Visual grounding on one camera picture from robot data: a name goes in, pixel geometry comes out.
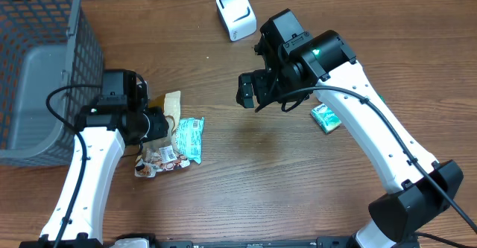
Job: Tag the white barcode scanner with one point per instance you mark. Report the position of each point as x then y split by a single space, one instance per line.
237 18

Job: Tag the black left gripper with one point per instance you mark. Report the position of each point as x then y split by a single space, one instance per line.
159 124

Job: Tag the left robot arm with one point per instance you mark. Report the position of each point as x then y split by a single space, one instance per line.
119 116

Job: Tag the PanTree beige snack pouch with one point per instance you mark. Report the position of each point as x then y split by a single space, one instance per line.
163 155

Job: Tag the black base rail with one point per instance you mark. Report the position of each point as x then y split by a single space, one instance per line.
150 241

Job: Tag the grey plastic basket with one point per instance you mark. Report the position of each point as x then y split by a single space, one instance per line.
50 57

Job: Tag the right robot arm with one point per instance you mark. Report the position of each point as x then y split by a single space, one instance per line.
297 66

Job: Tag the teal snack packet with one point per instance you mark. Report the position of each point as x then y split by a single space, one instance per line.
188 138

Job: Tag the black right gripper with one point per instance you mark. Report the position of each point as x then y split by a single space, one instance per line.
262 80

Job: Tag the teal Kleenex tissue pack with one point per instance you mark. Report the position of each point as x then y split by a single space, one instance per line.
326 118

